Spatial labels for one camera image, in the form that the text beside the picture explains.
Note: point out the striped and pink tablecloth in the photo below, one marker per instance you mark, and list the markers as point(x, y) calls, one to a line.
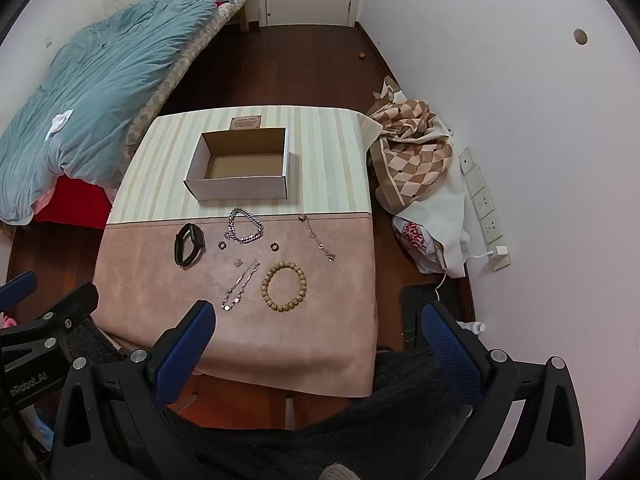
point(320, 320)

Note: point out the pink object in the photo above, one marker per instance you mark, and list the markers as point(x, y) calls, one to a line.
point(5, 320)

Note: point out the small white bottle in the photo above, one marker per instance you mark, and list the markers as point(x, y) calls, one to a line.
point(472, 327)

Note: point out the black flat floor object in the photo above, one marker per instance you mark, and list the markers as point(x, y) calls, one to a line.
point(412, 310)

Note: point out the cardboard box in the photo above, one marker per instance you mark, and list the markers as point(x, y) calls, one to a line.
point(235, 187)

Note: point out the patterned beige mattress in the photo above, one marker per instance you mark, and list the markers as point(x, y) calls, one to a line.
point(165, 90)

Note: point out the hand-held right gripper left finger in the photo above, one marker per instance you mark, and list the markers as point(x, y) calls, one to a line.
point(184, 357)

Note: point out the white charger plug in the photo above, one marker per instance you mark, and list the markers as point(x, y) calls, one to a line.
point(499, 251)

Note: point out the brown checked blanket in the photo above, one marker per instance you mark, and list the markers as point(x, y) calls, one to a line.
point(410, 150)

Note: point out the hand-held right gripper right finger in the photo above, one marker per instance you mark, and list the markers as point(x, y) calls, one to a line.
point(450, 352)

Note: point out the white wall socket strip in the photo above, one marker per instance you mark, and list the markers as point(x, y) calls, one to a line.
point(482, 205)

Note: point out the black smartwatch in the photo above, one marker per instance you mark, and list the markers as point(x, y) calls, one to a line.
point(192, 235)

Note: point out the person's dark trousers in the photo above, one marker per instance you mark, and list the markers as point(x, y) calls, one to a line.
point(350, 410)

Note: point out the red and white plastic bag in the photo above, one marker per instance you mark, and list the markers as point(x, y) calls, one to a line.
point(415, 240)

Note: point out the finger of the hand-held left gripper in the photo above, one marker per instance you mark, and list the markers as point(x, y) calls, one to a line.
point(17, 287)
point(55, 317)

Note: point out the bed with blue duvet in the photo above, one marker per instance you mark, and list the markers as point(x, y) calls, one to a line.
point(100, 85)

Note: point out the wooden bed leg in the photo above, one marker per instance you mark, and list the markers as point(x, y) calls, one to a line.
point(244, 17)

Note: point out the small brown label card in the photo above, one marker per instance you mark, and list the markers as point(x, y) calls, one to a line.
point(247, 123)

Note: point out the red cloth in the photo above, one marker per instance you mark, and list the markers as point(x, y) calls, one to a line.
point(75, 202)

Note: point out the white paper scrap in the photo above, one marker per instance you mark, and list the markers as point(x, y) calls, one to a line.
point(59, 122)

